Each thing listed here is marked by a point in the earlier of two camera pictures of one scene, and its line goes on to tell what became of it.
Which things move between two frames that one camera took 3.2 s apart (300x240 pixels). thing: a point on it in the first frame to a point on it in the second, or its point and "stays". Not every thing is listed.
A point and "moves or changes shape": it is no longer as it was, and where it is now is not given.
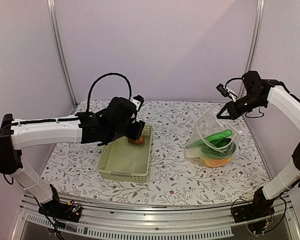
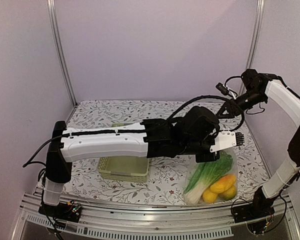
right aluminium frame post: (254, 43) stays
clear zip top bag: (213, 141) moves or changes shape
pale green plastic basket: (121, 160) stays
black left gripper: (136, 133) to (209, 159)
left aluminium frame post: (60, 52) stays
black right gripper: (233, 111) stays
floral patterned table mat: (173, 179) stays
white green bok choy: (201, 151) moves or changes shape
